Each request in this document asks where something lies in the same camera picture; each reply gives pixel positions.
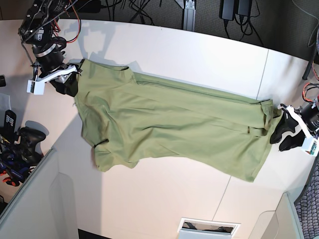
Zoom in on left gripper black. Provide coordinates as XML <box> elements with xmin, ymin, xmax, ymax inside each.
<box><xmin>270</xmin><ymin>104</ymin><xmax>319</xmax><ymax>151</ymax></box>

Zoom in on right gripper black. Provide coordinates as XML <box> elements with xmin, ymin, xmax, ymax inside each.
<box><xmin>33</xmin><ymin>44</ymin><xmax>78</xmax><ymax>97</ymax></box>

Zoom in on green t-shirt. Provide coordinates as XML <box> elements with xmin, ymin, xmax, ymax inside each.
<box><xmin>75</xmin><ymin>60</ymin><xmax>281</xmax><ymax>182</ymax></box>

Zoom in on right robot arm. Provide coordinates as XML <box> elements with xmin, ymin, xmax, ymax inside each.
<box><xmin>18</xmin><ymin>0</ymin><xmax>81</xmax><ymax>97</ymax></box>

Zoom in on black remote control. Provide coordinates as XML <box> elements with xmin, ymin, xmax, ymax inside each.
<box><xmin>3</xmin><ymin>110</ymin><xmax>16</xmax><ymax>142</ymax></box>

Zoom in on black game controller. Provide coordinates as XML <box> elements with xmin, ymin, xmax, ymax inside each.
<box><xmin>18</xmin><ymin>127</ymin><xmax>46</xmax><ymax>166</ymax></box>

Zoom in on black power adapter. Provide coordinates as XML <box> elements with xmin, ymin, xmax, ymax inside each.
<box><xmin>219</xmin><ymin>0</ymin><xmax>252</xmax><ymax>21</ymax></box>

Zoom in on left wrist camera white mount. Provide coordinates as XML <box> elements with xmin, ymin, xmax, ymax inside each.
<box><xmin>280</xmin><ymin>104</ymin><xmax>319</xmax><ymax>157</ymax></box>

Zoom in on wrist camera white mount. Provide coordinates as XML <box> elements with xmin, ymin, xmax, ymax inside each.
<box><xmin>26</xmin><ymin>62</ymin><xmax>82</xmax><ymax>95</ymax></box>
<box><xmin>280</xmin><ymin>104</ymin><xmax>319</xmax><ymax>157</ymax></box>

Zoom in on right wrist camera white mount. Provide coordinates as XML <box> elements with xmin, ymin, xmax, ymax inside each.
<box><xmin>26</xmin><ymin>62</ymin><xmax>82</xmax><ymax>95</ymax></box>

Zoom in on aluminium extrusion post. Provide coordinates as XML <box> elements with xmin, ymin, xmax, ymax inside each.
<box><xmin>183</xmin><ymin>0</ymin><xmax>196</xmax><ymax>32</ymax></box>

